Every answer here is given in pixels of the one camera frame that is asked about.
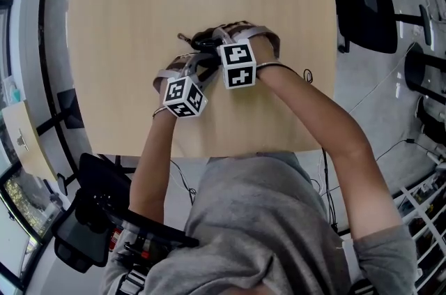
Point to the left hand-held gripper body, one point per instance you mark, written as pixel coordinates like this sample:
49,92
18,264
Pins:
177,93

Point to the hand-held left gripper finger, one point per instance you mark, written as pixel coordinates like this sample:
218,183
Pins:
209,59
212,75

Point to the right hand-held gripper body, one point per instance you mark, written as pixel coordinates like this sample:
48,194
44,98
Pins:
238,56

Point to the brown glasses case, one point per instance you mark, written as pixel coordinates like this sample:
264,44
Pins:
209,32

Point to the person's left forearm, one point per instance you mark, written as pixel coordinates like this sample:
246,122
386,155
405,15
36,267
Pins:
153,164

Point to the person's right forearm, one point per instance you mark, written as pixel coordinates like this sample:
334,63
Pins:
341,147

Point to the person's right hand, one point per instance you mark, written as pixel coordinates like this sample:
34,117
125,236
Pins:
263,46

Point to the person's left hand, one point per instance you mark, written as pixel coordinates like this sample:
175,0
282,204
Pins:
172,67

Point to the black wrist band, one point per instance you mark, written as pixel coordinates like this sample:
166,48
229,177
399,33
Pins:
278,65

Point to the black mesh-back office chair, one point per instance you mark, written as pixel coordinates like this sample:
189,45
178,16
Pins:
87,213

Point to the small wooden side table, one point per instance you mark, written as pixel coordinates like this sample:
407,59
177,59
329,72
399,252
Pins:
29,143

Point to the red fire extinguisher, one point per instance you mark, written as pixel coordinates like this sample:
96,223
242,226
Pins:
115,238

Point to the person's grey sweatshirt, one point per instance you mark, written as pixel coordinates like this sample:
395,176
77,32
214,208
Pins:
258,234

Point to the white metal shelf rack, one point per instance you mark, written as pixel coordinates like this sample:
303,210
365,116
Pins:
423,217

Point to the black chest mount red button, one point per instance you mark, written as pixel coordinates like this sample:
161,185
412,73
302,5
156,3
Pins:
143,253

